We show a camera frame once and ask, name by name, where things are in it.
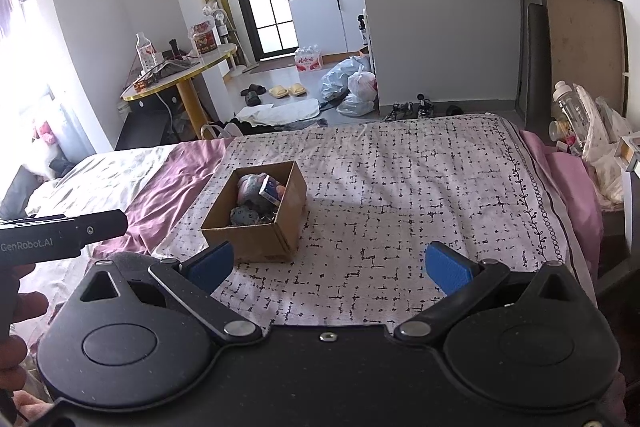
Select white standing fan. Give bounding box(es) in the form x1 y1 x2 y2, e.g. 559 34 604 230
202 1 247 74

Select black low cabinet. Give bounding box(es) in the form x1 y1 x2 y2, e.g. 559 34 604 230
114 98 202 152

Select brown wooden board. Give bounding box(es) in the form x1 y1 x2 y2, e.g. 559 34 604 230
541 0 629 118

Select person's left hand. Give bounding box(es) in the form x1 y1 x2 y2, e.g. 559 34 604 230
0 293 50 391

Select grey plastic bag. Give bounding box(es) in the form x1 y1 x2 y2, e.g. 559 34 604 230
319 55 372 101

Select pink grey soft cloth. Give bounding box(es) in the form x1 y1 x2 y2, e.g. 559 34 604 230
237 174 269 208

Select pale plastic bag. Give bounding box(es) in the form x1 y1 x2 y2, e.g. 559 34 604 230
336 94 376 117

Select white floor towel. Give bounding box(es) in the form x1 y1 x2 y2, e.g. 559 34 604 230
234 97 321 126

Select pink bed sheet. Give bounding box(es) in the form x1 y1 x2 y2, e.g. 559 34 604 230
90 137 236 260

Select round gold-edged table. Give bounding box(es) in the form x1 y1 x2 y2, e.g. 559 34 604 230
120 44 239 138

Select clear water bottle red label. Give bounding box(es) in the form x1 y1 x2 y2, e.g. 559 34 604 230
135 32 159 74

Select dark clothes on floor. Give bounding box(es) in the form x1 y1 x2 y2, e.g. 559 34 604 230
222 116 332 138

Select dark upright board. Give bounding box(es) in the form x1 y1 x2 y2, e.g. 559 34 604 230
514 1 552 124

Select clear drinking bottle white cap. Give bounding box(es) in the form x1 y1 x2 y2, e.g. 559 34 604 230
552 80 592 144

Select pair of dark shoes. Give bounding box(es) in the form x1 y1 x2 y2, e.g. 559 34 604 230
391 94 437 121

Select pack of water bottles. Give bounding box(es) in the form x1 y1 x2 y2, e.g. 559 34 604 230
293 45 324 72

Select brown cardboard box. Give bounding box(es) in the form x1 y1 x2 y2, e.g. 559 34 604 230
200 160 309 264

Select grey knitted cloth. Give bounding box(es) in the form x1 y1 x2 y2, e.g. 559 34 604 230
229 204 261 228

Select white plastic bag red print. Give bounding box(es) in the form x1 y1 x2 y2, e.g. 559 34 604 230
347 69 379 100

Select red snack jar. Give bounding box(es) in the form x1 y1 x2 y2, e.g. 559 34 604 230
188 21 219 56

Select white quilt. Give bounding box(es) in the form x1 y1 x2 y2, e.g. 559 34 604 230
22 144 176 228

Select blue tissue packet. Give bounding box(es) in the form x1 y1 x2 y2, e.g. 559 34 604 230
258 175 287 208

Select white kitchen cabinet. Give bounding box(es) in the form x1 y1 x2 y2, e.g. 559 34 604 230
284 0 369 56

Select pink plush toy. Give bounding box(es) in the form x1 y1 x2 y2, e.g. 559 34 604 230
32 119 59 146

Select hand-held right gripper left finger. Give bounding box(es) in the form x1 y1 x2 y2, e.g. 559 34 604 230
77 241 264 342

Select black-patterned white bedspread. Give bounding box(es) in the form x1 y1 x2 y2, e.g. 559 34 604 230
167 113 583 328

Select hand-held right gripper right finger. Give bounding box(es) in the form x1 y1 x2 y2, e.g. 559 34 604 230
394 242 599 342

